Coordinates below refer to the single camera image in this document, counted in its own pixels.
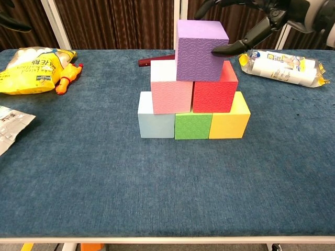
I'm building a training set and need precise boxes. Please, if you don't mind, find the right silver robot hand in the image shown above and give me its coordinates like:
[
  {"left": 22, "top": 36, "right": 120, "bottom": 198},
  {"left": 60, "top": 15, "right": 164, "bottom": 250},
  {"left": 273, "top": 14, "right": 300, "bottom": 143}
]
[{"left": 194, "top": 0, "right": 319, "bottom": 57}]

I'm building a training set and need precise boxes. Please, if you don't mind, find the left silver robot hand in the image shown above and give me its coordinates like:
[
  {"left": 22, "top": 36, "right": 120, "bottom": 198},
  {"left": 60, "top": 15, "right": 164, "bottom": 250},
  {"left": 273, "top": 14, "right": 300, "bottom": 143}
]
[{"left": 0, "top": 0, "right": 32, "bottom": 32}]

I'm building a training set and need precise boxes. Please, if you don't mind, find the purple foam cube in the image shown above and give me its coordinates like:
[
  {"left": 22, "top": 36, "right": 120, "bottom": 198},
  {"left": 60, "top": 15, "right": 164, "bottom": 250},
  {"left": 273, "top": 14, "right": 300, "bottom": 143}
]
[{"left": 175, "top": 19, "right": 230, "bottom": 82}]

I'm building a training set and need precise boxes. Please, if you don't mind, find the red foam cube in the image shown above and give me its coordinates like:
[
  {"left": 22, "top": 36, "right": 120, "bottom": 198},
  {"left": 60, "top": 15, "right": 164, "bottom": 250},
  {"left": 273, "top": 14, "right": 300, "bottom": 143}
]
[{"left": 192, "top": 60, "right": 239, "bottom": 114}]

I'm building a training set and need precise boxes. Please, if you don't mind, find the yellow cube block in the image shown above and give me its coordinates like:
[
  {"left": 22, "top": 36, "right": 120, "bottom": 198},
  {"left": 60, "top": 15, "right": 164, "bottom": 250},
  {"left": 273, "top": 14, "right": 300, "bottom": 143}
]
[{"left": 208, "top": 91, "right": 251, "bottom": 140}]

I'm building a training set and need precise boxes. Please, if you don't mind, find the pink foam cube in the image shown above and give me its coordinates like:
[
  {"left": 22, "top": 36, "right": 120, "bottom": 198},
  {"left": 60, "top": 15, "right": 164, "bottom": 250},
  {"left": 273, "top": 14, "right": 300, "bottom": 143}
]
[{"left": 150, "top": 59, "right": 194, "bottom": 115}]

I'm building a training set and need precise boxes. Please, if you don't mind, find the green foam cube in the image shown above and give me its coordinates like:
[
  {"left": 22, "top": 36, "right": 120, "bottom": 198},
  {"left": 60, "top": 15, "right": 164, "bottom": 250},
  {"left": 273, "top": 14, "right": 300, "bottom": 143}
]
[{"left": 174, "top": 108, "right": 213, "bottom": 141}]

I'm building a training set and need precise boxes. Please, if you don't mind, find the light blue foam cube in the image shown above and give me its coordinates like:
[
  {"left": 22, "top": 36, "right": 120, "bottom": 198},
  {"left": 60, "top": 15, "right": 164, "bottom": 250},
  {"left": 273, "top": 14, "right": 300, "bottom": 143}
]
[{"left": 137, "top": 90, "right": 175, "bottom": 139}]

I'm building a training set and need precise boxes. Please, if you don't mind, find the brown curtain panel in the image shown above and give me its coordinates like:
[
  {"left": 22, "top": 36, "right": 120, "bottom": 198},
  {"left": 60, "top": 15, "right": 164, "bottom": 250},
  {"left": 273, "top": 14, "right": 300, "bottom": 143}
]
[
  {"left": 284, "top": 25, "right": 335, "bottom": 50},
  {"left": 54, "top": 0, "right": 175, "bottom": 50},
  {"left": 185, "top": 0, "right": 286, "bottom": 50},
  {"left": 0, "top": 0, "right": 59, "bottom": 52}
]

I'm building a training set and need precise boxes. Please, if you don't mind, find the clear pack of white rolls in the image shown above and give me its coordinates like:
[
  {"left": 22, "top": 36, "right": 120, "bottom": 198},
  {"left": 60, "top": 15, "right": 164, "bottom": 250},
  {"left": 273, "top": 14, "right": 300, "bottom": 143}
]
[{"left": 237, "top": 49, "right": 331, "bottom": 88}]

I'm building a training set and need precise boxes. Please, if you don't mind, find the yellow snack bag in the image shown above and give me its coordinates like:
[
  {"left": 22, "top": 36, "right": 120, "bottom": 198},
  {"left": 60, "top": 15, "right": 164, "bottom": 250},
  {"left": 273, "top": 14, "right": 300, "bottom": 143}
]
[{"left": 0, "top": 47, "right": 77, "bottom": 95}]

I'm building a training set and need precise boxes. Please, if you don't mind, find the yellow rubber chicken toy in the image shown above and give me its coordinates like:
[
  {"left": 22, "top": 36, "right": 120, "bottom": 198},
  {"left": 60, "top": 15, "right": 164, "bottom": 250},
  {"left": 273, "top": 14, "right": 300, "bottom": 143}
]
[{"left": 55, "top": 63, "right": 84, "bottom": 95}]

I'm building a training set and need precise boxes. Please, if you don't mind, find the white snack bag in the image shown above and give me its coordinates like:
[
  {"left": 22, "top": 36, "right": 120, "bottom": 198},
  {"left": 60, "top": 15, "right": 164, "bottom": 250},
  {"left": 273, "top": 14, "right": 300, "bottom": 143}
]
[{"left": 0, "top": 105, "right": 37, "bottom": 157}]

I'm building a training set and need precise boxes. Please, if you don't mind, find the dark red folded fan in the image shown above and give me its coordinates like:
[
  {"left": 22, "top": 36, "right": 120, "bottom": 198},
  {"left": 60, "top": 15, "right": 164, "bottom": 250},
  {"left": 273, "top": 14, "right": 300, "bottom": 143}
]
[{"left": 138, "top": 51, "right": 239, "bottom": 68}]

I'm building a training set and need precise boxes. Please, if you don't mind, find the blue felt table cover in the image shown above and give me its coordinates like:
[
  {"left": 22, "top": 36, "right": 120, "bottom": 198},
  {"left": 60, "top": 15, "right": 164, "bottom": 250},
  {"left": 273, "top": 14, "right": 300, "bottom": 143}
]
[{"left": 0, "top": 49, "right": 335, "bottom": 237}]

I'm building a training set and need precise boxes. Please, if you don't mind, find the orange box under table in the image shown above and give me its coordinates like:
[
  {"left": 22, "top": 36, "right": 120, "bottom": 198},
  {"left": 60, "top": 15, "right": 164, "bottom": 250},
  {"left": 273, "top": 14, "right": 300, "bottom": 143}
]
[{"left": 80, "top": 243, "right": 103, "bottom": 251}]

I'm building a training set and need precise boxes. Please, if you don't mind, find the white partition post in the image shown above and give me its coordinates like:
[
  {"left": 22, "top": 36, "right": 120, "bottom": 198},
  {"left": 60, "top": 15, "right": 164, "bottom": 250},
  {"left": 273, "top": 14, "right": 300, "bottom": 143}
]
[
  {"left": 173, "top": 0, "right": 188, "bottom": 50},
  {"left": 40, "top": 0, "right": 73, "bottom": 51},
  {"left": 276, "top": 22, "right": 294, "bottom": 50}
]

